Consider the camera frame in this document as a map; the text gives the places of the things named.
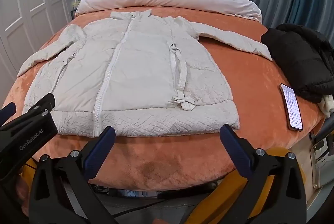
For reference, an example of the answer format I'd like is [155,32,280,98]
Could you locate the white cloth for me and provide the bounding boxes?
[320,95,334,117]

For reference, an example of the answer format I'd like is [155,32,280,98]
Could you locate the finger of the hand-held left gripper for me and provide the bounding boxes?
[27,93,56,115]
[0,102,16,127]

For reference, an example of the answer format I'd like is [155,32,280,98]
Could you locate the smartphone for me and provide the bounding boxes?
[280,83,304,132]

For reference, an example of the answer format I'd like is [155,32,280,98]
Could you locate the white padded jacket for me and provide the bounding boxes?
[17,9,273,138]

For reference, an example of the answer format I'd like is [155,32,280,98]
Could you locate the black padded jacket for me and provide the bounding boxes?
[261,23,334,103]

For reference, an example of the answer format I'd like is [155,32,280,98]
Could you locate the white panelled wardrobe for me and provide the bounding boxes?
[0,0,79,78]

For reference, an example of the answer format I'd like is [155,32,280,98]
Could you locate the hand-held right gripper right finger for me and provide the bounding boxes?
[188,124,307,224]

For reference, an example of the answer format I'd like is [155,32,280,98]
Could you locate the clear plastic container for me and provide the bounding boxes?
[310,139,334,189]

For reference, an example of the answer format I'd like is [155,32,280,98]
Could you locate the orange fleece blanket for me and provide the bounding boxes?
[0,6,323,190]

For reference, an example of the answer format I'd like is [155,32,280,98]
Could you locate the person's yellow clothing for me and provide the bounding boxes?
[16,147,306,224]

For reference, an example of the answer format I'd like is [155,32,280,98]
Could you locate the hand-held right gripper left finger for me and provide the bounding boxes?
[28,126,126,224]

